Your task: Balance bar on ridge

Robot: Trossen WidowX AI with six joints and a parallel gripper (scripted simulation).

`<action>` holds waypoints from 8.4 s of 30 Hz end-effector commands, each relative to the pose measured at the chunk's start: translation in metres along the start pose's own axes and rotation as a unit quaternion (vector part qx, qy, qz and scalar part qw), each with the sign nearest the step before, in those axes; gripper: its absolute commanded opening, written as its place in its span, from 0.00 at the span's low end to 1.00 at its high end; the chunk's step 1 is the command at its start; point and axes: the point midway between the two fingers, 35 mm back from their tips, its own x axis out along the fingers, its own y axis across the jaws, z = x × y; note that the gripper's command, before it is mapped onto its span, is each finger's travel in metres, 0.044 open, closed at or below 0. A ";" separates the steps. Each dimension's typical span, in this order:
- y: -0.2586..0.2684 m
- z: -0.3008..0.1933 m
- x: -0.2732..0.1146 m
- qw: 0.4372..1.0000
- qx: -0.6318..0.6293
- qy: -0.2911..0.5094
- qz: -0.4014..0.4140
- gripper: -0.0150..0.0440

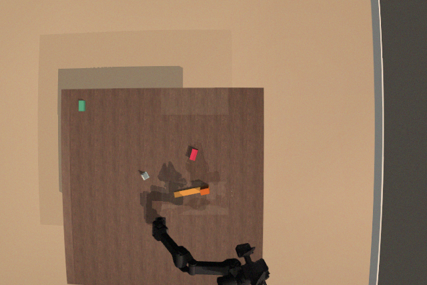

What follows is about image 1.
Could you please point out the orange bar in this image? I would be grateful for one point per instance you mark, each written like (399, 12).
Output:
(200, 189)

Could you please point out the red rectangular block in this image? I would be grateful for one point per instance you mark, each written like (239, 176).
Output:
(193, 154)

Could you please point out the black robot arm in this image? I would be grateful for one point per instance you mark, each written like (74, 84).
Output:
(228, 269)

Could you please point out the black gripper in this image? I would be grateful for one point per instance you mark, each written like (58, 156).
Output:
(248, 273)

